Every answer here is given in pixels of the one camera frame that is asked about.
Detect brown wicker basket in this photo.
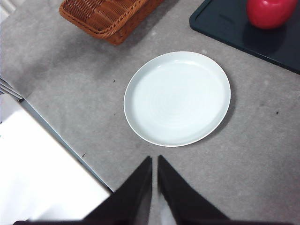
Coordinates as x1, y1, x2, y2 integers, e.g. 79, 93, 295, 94
59, 0, 165, 46

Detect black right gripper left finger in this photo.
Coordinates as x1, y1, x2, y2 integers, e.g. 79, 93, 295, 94
14, 156, 152, 225

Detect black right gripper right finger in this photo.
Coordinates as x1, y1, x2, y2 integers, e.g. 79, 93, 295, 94
157, 155, 300, 225

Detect grey ribbed panel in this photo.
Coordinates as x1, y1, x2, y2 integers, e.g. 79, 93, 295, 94
0, 78, 24, 102

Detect white round plate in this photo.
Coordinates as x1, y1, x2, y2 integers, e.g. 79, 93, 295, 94
123, 51, 232, 148

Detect black rectangular tray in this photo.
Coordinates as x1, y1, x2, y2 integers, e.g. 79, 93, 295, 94
189, 0, 300, 75

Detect red tomato with green calyx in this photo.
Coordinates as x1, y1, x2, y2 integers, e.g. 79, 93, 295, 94
246, 0, 298, 30

